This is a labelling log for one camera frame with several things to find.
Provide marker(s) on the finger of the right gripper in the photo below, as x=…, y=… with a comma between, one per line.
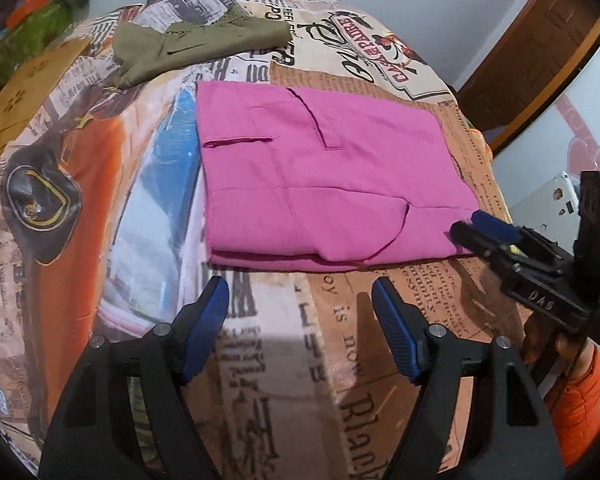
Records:
x=465, y=235
x=501, y=232

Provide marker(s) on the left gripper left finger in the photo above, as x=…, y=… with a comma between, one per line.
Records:
x=196, y=327

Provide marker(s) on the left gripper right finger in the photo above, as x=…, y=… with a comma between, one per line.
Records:
x=404, y=328

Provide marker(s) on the pink pants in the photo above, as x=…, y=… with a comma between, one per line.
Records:
x=310, y=180

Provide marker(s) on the orange sleeve forearm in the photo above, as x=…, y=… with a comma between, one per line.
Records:
x=576, y=415

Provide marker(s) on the right hand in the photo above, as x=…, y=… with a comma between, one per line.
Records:
x=539, y=336

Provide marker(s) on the white appliance with stickers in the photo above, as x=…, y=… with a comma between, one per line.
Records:
x=552, y=211

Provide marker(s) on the newspaper print bedspread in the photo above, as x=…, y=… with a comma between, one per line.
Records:
x=301, y=385

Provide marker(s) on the brown wooden door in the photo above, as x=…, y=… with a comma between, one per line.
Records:
x=541, y=52

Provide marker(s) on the brown cardboard piece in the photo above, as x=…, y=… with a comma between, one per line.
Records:
x=30, y=85

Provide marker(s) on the olive green pants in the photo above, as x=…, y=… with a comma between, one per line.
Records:
x=143, y=53

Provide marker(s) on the green patterned box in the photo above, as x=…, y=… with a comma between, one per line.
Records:
x=32, y=36

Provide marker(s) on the orange box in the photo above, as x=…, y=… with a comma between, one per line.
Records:
x=22, y=10

